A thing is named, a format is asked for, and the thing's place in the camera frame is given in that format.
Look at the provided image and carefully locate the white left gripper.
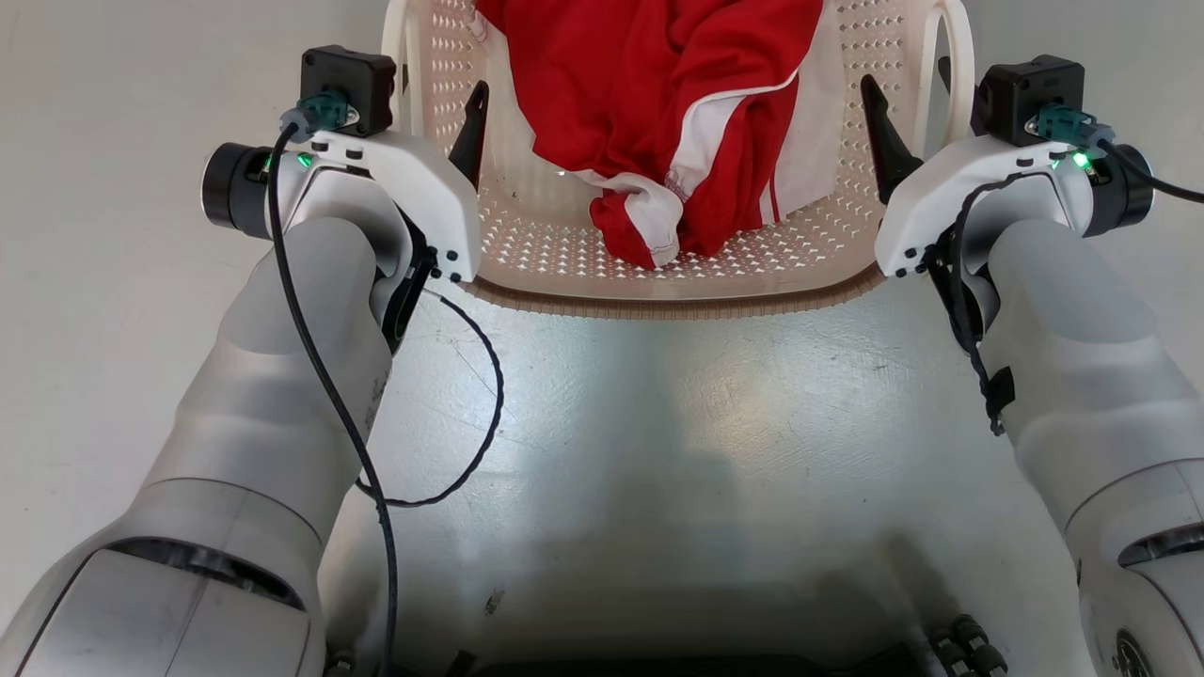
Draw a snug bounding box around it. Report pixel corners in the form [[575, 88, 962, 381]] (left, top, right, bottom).
[[278, 62, 491, 285]]

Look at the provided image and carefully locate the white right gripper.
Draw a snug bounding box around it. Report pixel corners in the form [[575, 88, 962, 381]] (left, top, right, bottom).
[[860, 55, 1098, 279]]

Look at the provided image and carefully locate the beige perforated plastic laundry basket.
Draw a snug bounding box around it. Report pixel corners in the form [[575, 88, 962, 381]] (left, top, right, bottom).
[[381, 0, 976, 322]]

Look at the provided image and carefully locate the red and white garment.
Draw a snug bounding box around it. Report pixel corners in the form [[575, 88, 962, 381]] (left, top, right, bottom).
[[474, 0, 845, 272]]

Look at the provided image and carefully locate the thin black right gripper cable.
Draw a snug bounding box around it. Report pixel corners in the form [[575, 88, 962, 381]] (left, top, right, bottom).
[[927, 171, 1019, 437]]

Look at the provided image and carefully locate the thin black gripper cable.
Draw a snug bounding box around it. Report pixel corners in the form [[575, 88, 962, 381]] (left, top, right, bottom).
[[356, 285, 506, 510], [927, 171, 1019, 437]]

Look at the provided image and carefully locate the thick black right camera cable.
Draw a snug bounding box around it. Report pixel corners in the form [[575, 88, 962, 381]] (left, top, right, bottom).
[[1037, 103, 1204, 205]]

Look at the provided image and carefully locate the thick black camera cable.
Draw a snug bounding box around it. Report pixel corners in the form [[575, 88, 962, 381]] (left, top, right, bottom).
[[1037, 103, 1204, 205], [265, 90, 400, 677]]

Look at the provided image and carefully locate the thick black left camera cable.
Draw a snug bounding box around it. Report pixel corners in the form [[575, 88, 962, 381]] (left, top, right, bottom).
[[265, 90, 400, 677]]

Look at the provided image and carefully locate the thin black left gripper cable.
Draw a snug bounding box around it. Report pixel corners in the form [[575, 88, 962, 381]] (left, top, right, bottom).
[[356, 285, 506, 510]]

